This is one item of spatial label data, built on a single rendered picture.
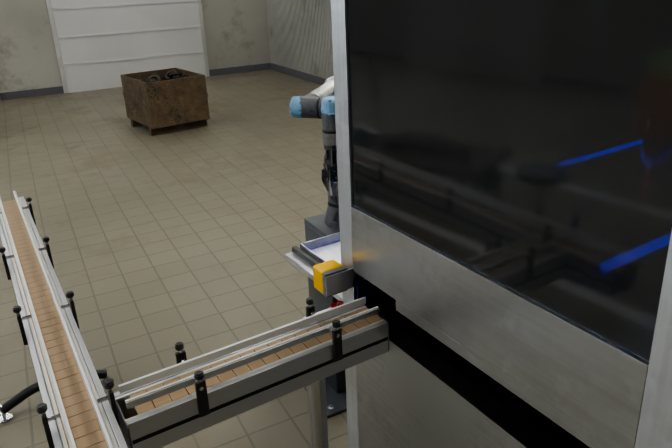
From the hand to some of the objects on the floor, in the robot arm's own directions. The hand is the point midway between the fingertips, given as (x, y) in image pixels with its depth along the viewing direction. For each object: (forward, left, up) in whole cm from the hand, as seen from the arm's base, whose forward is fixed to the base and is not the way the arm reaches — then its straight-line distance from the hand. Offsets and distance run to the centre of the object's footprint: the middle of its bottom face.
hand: (335, 198), depth 210 cm
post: (+37, -13, -107) cm, 114 cm away
